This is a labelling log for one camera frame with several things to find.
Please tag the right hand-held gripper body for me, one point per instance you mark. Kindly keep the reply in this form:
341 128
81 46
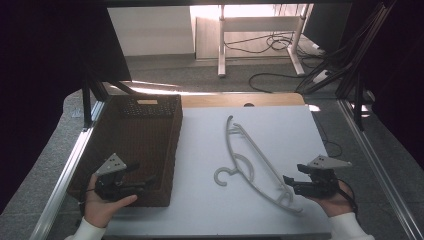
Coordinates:
321 180

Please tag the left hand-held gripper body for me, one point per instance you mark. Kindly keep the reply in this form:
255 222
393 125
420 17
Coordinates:
111 186

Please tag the person's left hand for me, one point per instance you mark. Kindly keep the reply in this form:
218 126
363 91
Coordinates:
100 208

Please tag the person's right hand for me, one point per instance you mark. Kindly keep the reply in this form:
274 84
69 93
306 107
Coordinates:
335 205

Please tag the brown woven basket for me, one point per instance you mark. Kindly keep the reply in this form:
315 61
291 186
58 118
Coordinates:
140 146

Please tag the grey plastic clothes hanger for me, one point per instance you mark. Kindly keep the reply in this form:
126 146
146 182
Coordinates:
245 166

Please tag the white table mat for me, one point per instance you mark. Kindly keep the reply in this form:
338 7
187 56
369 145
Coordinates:
206 140

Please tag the black metal stand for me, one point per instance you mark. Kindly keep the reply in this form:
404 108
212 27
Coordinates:
346 46
96 93

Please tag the dark curtain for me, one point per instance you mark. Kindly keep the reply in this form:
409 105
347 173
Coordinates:
36 83
400 83

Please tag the white cabinet panel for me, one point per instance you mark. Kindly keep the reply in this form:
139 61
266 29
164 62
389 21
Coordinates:
153 30

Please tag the aluminium frame rail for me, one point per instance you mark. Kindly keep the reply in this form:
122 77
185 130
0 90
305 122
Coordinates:
70 166
376 166

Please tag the white desk frame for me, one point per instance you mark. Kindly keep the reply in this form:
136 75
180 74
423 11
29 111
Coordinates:
260 25

